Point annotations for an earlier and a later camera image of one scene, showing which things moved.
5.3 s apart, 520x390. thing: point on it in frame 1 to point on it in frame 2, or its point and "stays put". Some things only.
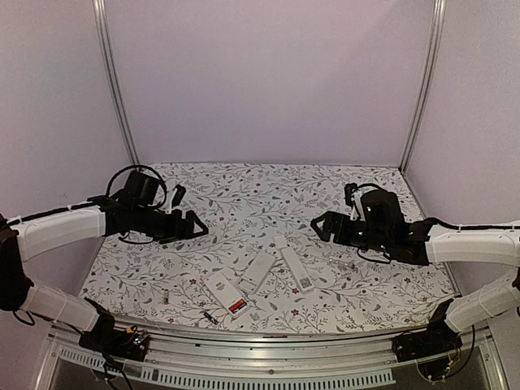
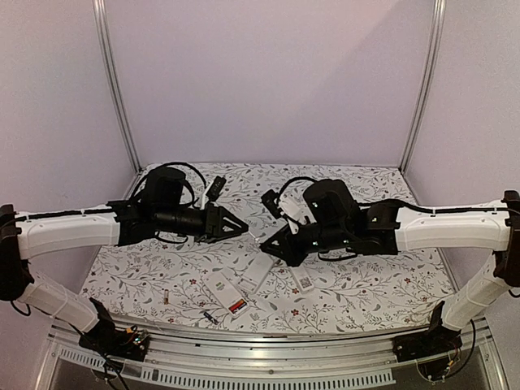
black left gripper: [177, 233] to [214, 226]
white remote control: [255, 273] stays put
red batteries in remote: [236, 305] stays put
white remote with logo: [235, 302] stays put
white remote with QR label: [303, 281] stays put
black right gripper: [332, 217] to [286, 250]
